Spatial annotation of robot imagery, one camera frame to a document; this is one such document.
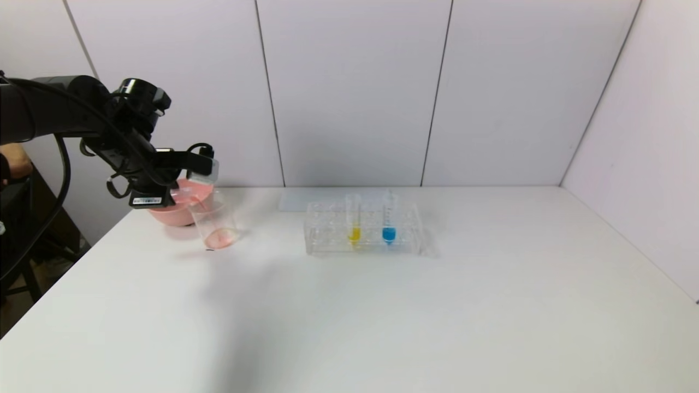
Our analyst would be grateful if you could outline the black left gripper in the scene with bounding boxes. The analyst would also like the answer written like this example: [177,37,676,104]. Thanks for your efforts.
[128,174,182,209]

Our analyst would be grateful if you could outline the white paper sheet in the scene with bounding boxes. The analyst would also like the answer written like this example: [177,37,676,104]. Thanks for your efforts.
[279,189,391,212]

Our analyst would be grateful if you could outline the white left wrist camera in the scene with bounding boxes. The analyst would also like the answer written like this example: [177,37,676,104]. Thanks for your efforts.
[129,188,171,209]

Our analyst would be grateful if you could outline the pink bowl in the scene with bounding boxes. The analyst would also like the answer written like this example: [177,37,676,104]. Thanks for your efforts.
[146,177,215,227]

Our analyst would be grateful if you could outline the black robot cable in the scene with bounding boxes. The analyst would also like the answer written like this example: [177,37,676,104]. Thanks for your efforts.
[0,134,72,280]

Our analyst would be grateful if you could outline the clear glass beaker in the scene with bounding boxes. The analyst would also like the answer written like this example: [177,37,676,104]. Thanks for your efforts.
[189,191,241,251]

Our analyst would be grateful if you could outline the test tube with yellow pigment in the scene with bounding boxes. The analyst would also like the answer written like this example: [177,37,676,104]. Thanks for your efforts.
[346,194,362,245]

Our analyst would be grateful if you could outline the test tube with red pigment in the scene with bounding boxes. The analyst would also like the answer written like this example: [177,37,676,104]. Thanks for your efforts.
[174,157,220,211]

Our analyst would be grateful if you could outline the person forearm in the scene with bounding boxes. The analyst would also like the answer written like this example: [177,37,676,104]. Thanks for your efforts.
[0,143,33,183]

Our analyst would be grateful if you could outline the test tube with blue pigment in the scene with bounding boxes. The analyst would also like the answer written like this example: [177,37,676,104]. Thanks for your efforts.
[382,190,396,245]

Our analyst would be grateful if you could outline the clear plastic test tube rack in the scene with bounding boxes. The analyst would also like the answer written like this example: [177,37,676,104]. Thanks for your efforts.
[305,199,422,255]

